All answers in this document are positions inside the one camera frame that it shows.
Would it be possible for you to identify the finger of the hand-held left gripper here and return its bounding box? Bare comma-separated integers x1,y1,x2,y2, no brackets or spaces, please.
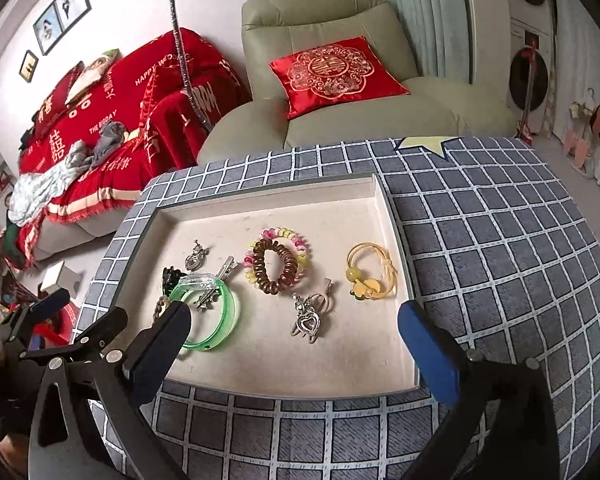
62,307,128,361
0,287,71,356

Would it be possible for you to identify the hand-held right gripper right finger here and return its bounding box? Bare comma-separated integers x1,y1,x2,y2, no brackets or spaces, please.
397,300,568,480

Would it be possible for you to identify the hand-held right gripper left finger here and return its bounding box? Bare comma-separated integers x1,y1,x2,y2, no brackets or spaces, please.
27,300,193,480

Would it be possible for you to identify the bronze braided chain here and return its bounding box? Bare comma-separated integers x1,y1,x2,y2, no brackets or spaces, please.
152,295,173,326

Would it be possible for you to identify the green translucent bangle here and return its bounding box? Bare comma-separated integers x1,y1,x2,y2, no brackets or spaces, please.
169,275,237,351

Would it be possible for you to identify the black hair claw clip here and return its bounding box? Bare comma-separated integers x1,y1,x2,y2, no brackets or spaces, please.
161,266,188,297

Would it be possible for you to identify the white jewelry tray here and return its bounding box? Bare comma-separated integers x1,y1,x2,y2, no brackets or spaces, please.
111,172,421,401

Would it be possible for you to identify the silver duckbill hair clip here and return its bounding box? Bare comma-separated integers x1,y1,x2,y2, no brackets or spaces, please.
215,256,241,283

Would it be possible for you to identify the yellow flower hair tie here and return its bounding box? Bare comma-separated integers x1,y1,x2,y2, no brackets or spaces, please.
346,242,398,302

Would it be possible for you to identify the silver hollow heart keyring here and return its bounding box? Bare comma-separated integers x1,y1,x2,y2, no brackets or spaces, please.
290,277,335,343

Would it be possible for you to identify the brown spiral hair tie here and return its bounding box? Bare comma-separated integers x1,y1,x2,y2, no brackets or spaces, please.
251,240,301,297

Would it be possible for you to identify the colourful bead bracelet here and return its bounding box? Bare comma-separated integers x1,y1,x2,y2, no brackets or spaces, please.
243,227,311,286

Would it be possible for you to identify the white box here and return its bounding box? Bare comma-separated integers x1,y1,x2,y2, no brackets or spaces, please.
37,262,86,301

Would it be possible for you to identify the red patterned stool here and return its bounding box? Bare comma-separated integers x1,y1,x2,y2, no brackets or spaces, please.
30,305,76,351

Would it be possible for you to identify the silver heart pendant pink gem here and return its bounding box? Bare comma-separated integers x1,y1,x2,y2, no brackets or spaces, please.
185,239,212,272

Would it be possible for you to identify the light blue white cloth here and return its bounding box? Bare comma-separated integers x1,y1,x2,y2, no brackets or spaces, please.
7,141,96,226

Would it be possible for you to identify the grey garment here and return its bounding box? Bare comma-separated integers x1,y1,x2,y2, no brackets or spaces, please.
91,122,127,168

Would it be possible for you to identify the red fringed pillow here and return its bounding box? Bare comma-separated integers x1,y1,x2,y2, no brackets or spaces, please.
32,62,83,131

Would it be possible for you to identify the red printed sofa blanket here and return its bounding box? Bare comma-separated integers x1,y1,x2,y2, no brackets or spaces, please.
0,29,253,271

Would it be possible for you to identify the red satin cushion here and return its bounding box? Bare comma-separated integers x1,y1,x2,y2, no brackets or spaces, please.
139,62,178,161

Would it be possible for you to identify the printed photo pillow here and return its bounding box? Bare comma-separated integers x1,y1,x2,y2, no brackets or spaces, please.
65,49,121,106

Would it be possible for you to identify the small hanger rack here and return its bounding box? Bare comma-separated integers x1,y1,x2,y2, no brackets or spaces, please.
562,87,600,176

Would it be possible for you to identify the silver wrapped pole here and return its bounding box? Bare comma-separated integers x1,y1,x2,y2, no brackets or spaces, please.
167,0,216,136

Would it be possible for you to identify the white washing machine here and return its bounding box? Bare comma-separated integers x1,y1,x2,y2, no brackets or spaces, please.
507,17,553,136

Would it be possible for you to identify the red embroidered cushion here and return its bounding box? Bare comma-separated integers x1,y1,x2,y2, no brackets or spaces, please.
268,36,411,121

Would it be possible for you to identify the pale blue curtain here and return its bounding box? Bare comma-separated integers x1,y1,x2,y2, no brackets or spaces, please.
367,0,476,86

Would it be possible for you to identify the pale green armchair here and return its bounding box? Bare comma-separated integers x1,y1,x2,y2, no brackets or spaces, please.
197,0,518,166

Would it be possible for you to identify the small framed wall photo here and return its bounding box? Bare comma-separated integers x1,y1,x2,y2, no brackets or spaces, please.
20,50,39,83

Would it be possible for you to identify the medium framed wall photo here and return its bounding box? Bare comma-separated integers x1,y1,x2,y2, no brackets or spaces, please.
33,12,63,56

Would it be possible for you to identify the large framed wall photo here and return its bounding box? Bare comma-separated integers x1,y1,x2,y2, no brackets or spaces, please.
55,0,91,28

